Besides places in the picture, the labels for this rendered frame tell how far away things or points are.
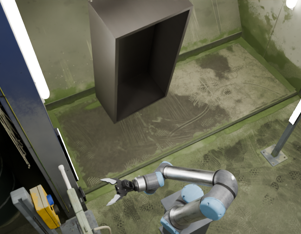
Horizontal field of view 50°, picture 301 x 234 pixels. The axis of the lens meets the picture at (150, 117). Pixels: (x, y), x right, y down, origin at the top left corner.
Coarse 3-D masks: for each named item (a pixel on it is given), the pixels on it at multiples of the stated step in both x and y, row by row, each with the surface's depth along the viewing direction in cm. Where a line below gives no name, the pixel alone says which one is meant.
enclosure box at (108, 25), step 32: (96, 0) 207; (128, 0) 210; (160, 0) 213; (96, 32) 220; (128, 32) 198; (160, 32) 270; (96, 64) 257; (128, 64) 299; (160, 64) 298; (96, 96) 309; (128, 96) 316; (160, 96) 320
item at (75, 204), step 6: (60, 168) 197; (66, 180) 193; (66, 186) 191; (66, 192) 188; (72, 192) 187; (72, 198) 185; (72, 204) 183; (78, 204) 183; (78, 210) 181; (78, 216) 179; (84, 216) 179; (78, 222) 177; (84, 222) 177; (84, 228) 175; (90, 228) 176
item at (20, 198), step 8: (16, 192) 134; (24, 192) 134; (16, 200) 132; (24, 200) 133; (24, 208) 139; (32, 208) 141; (24, 216) 143; (32, 216) 149; (32, 224) 152; (40, 224) 157; (40, 232) 162; (48, 232) 166; (56, 232) 181
